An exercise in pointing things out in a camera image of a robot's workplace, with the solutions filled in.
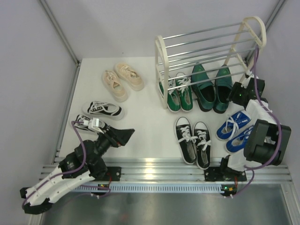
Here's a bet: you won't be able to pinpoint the black canvas sneaker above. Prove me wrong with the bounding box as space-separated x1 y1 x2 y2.
194 122 211 170
174 117 197 165

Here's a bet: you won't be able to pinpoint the black white sneaker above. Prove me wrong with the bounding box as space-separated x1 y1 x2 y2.
82 101 125 120
71 114 108 133

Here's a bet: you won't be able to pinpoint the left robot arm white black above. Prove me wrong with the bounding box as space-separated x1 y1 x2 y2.
20 126 135 215

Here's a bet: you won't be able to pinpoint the blue canvas sneaker lower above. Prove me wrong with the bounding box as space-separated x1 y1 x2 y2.
226 125 254 153

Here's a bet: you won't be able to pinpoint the perforated cable duct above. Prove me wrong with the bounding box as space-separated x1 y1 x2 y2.
70 182 237 193

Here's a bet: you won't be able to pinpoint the blue canvas sneaker upper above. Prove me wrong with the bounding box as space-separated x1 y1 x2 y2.
216 110 251 140

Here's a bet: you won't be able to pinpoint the black white sneaker upper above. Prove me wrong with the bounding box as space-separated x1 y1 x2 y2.
82 101 125 120

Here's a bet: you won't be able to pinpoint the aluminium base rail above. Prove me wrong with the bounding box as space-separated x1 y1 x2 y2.
39 157 293 182

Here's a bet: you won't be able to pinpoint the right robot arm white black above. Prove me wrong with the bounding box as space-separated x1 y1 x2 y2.
216 78 291 181

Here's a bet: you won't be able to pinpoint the cream shoe rack metal bars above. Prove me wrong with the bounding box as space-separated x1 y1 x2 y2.
154 16 267 109

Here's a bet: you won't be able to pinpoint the blue canvas sneaker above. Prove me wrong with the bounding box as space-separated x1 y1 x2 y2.
226 125 254 153
216 110 251 140

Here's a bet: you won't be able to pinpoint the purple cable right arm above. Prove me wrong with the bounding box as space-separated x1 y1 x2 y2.
234 46 283 200

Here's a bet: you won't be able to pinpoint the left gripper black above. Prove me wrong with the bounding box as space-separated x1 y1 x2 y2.
90 126 135 165

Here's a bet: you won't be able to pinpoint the green loafer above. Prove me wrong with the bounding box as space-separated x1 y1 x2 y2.
213 64 233 114
191 63 216 112

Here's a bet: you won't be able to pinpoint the green canvas sneaker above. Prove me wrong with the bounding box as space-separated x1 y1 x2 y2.
175 72 193 112
158 79 181 113

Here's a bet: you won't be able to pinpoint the beige sneaker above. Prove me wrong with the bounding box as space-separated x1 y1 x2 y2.
102 70 128 102
114 62 144 91

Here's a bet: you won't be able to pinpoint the beige sneaker left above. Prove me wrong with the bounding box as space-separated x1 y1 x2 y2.
102 70 128 102

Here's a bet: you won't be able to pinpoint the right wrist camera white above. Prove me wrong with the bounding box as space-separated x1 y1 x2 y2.
242 71 255 88

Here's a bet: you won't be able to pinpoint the black white sneaker lower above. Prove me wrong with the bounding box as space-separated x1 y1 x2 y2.
71 114 108 133

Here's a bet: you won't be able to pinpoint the beige sneaker right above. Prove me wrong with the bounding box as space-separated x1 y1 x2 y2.
114 62 144 91

